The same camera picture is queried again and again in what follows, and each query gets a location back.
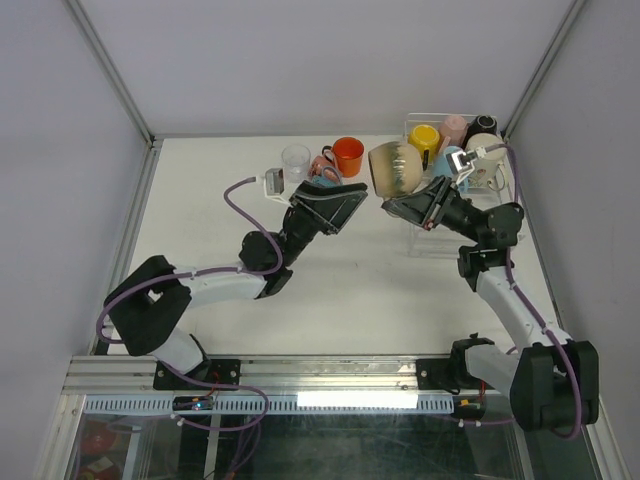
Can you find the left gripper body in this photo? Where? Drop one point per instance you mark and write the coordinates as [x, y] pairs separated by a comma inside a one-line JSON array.
[[310, 217]]

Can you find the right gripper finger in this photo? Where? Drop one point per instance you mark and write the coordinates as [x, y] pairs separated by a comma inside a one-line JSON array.
[[438, 188], [420, 210]]

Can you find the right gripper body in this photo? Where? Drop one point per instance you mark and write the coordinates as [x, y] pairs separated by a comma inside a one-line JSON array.
[[457, 214]]

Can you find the white light-blue mug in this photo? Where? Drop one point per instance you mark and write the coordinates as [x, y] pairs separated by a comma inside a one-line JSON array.
[[442, 167]]

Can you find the blue mug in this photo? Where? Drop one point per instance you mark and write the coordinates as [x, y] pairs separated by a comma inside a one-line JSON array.
[[327, 180]]

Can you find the beige mug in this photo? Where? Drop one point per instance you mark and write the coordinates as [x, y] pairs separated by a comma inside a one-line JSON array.
[[396, 169]]

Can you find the green inside mug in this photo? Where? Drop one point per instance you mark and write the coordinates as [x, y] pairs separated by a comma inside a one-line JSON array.
[[490, 170]]

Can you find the yellow mug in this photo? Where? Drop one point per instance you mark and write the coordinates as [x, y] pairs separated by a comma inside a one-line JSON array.
[[426, 139]]

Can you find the clear plastic cup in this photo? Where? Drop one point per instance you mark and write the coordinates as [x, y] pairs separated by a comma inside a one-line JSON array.
[[296, 160]]

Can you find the black mug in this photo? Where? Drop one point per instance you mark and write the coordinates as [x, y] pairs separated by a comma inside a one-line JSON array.
[[482, 124]]

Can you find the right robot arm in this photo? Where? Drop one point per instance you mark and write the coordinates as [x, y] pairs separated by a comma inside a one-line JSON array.
[[552, 380]]

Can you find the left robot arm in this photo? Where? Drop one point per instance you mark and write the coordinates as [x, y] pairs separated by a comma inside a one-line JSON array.
[[146, 307]]

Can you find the clear dish rack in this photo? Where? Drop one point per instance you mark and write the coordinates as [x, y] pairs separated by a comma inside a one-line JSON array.
[[504, 217]]

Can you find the pink patterned mug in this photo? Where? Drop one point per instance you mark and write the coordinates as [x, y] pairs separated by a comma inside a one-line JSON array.
[[318, 162]]

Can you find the orange mug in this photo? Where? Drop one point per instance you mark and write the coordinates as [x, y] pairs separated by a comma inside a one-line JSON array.
[[345, 155]]

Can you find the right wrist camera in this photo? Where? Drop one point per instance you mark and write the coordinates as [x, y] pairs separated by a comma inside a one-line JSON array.
[[462, 163]]

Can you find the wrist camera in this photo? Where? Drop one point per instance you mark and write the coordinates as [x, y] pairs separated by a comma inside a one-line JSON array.
[[462, 163], [273, 184]]

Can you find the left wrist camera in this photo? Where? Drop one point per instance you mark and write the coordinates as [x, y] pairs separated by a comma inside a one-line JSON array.
[[273, 184]]

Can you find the white cable duct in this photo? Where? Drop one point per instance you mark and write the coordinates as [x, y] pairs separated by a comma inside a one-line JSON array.
[[306, 402]]

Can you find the aluminium mounting rail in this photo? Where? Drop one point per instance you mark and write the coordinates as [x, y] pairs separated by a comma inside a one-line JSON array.
[[273, 374]]

